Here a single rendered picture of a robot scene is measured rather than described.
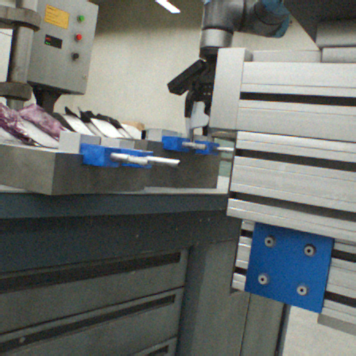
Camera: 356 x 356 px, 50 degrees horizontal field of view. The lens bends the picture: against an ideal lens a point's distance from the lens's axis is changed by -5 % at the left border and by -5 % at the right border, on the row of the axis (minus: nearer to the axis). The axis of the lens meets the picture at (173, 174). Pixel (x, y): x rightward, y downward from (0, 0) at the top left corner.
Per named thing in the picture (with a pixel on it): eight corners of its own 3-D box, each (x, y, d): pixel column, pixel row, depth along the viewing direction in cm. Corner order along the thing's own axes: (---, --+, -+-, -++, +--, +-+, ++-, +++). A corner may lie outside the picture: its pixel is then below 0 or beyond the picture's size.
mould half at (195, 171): (216, 188, 97) (224, 133, 96) (141, 186, 77) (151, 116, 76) (88, 164, 129) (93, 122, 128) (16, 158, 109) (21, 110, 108)
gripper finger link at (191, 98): (186, 114, 86) (196, 78, 87) (180, 114, 87) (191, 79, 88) (198, 123, 89) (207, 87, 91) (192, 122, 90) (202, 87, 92)
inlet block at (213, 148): (239, 164, 87) (242, 140, 87) (227, 163, 83) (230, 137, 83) (191, 157, 95) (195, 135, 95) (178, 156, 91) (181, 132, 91)
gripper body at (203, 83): (217, 102, 84) (224, 47, 83) (185, 101, 89) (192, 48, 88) (236, 108, 89) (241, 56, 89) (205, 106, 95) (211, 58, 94)
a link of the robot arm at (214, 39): (194, 31, 88) (214, 41, 95) (191, 50, 89) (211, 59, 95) (222, 28, 84) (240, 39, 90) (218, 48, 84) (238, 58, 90)
